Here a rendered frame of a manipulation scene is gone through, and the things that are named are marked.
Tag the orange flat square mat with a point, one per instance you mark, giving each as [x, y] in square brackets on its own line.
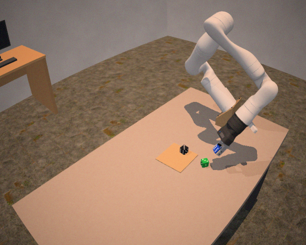
[173, 158]

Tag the black die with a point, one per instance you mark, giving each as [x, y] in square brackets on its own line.
[184, 149]

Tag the blue die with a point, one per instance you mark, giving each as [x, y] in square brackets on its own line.
[216, 148]

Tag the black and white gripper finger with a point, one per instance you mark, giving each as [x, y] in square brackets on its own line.
[222, 149]
[219, 143]

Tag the green die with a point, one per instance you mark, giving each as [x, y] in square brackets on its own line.
[204, 162]

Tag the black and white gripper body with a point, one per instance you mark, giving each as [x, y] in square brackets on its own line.
[241, 119]

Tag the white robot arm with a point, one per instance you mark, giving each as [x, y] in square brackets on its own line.
[217, 27]

